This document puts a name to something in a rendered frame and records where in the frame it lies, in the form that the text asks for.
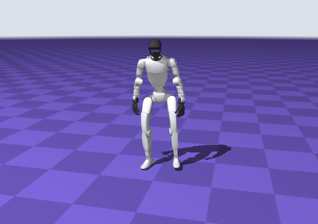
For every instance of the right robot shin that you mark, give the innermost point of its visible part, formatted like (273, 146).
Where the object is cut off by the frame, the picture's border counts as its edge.
(147, 145)

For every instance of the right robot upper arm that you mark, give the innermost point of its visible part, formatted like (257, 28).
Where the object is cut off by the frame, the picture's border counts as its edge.
(139, 72)

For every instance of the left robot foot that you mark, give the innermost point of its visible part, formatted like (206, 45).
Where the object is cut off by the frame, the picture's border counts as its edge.
(176, 163)

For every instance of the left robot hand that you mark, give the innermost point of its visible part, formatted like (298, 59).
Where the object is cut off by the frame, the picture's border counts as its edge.
(180, 109)

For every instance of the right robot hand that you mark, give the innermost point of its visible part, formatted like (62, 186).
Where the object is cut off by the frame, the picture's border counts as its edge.
(135, 109)

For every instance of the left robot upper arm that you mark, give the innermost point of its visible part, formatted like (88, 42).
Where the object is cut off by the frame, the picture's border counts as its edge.
(174, 68)

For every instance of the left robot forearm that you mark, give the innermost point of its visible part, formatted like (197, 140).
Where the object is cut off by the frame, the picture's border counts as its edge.
(180, 90)

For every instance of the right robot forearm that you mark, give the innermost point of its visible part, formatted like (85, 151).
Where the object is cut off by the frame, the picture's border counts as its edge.
(136, 91)

